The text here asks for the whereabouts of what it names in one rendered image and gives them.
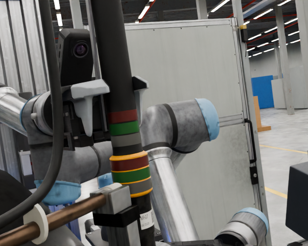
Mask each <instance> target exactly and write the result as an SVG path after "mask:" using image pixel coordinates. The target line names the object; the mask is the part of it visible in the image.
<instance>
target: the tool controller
mask: <svg viewBox="0 0 308 246"><path fill-rule="evenodd" d="M285 225H286V227H288V228H289V229H291V230H292V231H294V232H295V233H296V234H298V235H299V236H301V237H302V238H304V239H305V240H307V241H308V162H304V163H300V164H295V165H291V166H290V167H289V179H288V191H287V205H286V223H285Z"/></svg>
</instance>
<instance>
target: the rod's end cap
mask: <svg viewBox="0 0 308 246"><path fill-rule="evenodd" d="M120 186H122V185H121V184H120V183H114V184H111V185H109V186H106V187H104V188H103V189H104V190H113V189H115V188H118V187H120Z"/></svg>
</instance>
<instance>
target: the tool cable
mask: <svg viewBox="0 0 308 246"><path fill-rule="evenodd" d="M38 3H39V10H40V16H41V23H42V30H43V37H44V46H45V54H46V61H47V68H48V75H49V84H50V93H51V103H52V118H53V146H52V155H51V161H50V165H49V168H48V171H47V174H46V176H45V178H44V180H43V181H42V183H41V185H40V186H39V187H38V188H37V190H36V191H35V192H34V193H33V194H32V195H31V196H30V197H28V198H27V199H26V200H25V201H23V202H22V203H20V204H19V205H17V206H16V207H14V208H13V209H11V210H9V211H8V212H6V213H4V214H2V215H0V229H2V228H4V227H6V226H8V225H9V224H11V223H13V222H14V221H16V220H17V219H19V218H21V217H22V216H23V223H24V224H27V223H29V222H32V221H34V222H36V223H37V224H38V226H39V228H40V232H41V233H40V236H39V237H38V238H36V239H34V240H32V242H33V243H34V244H37V245H38V244H41V243H43V242H44V241H45V240H46V239H47V236H48V222H47V218H46V215H45V212H44V210H43V209H42V207H41V206H40V205H39V203H40V202H41V201H42V200H43V199H44V198H45V197H46V196H47V194H48V193H49V192H50V190H51V189H52V187H53V185H54V184H55V181H56V179H57V177H58V174H59V171H60V168H61V163H62V159H63V150H64V114H63V101H62V91H61V82H60V74H59V67H58V59H57V52H56V44H55V38H54V31H53V24H52V16H51V10H50V3H49V0H38Z"/></svg>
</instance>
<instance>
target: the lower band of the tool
mask: <svg viewBox="0 0 308 246"><path fill-rule="evenodd" d="M147 154H148V153H147V152H146V151H142V152H139V153H135V154H130V155H124V156H113V155H112V156H111V157H110V160H111V161H119V160H128V159H134V158H138V157H142V156H145V155H147ZM148 166H149V165H148ZM148 166H145V167H142V168H138V169H133V170H126V171H112V170H111V171H112V172H128V171H135V170H139V169H143V168H146V167H148ZM150 177H151V176H150ZM150 177H148V178H146V179H143V180H140V181H136V182H130V183H120V184H132V183H137V182H141V181H144V180H147V179H149V178H150ZM152 189H153V188H151V189H149V190H147V191H144V192H141V193H136V194H130V195H131V198H133V197H139V196H142V195H146V194H148V193H150V192H151V191H152Z"/></svg>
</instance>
